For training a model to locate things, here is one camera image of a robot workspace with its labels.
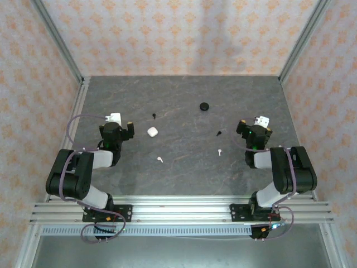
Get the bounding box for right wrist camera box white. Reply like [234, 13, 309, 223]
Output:
[253, 115, 271, 130]

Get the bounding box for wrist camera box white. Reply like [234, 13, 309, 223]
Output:
[105, 112, 122, 126]
[253, 115, 271, 130]

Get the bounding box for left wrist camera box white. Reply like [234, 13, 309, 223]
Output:
[105, 112, 122, 126]

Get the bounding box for aluminium table side rail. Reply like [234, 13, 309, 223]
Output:
[44, 77, 91, 202]

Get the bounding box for red black wire bundle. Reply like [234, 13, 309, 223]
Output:
[260, 213, 288, 234]
[91, 212, 125, 235]

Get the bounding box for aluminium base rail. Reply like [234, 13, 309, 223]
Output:
[29, 195, 335, 224]

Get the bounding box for aluminium frame post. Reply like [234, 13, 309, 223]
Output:
[31, 0, 85, 84]
[278, 0, 333, 84]

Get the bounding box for slotted grey cable duct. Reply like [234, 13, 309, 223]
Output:
[41, 225, 253, 236]

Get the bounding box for aluminium frame leg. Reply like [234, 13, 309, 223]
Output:
[16, 223, 42, 268]
[319, 223, 351, 268]

